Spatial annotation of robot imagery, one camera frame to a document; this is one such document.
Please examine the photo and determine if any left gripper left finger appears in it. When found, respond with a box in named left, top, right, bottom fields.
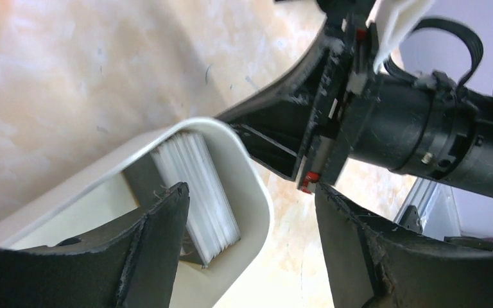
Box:
left=0, top=182, right=189, bottom=307

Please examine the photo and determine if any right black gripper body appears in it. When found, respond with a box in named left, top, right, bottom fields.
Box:
left=298, top=11, right=493, bottom=198

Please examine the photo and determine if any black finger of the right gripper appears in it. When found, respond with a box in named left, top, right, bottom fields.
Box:
left=216, top=42, right=327, bottom=181

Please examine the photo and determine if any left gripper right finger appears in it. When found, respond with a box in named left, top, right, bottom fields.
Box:
left=315, top=184, right=493, bottom=307

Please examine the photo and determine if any white oblong plastic tray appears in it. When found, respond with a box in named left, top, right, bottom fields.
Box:
left=0, top=117, right=273, bottom=307

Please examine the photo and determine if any stack of white cards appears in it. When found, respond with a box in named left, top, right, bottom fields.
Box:
left=150, top=131, right=241, bottom=268

